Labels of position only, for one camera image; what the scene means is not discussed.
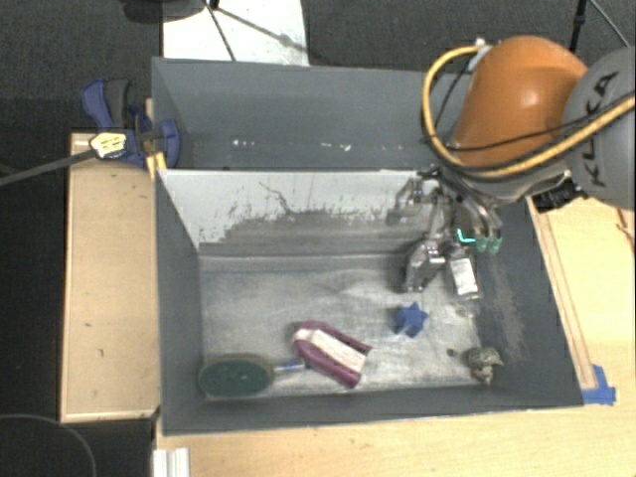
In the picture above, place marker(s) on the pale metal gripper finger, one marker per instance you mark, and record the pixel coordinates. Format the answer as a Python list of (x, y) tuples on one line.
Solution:
[(464, 276), (422, 267)]

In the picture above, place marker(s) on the grey-green toy turtle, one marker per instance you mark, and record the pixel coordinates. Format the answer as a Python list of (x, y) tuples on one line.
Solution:
[(484, 361)]

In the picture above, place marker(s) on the purple and white horseshoe toy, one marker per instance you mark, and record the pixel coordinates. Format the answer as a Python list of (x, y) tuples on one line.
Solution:
[(330, 353)]

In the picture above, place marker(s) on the grey metal bin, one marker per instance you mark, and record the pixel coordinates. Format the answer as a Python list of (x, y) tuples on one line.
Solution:
[(298, 286)]

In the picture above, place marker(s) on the blue star block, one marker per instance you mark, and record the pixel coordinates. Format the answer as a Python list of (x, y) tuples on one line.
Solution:
[(410, 319)]

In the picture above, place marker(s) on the pale wood board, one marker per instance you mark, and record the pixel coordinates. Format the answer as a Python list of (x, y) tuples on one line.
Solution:
[(109, 286)]

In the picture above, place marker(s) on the black cylinder on white bracket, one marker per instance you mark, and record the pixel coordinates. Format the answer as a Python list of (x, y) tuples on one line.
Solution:
[(556, 197)]

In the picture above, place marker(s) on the dark green round brush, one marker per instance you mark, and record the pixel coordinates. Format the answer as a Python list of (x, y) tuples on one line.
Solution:
[(233, 375)]

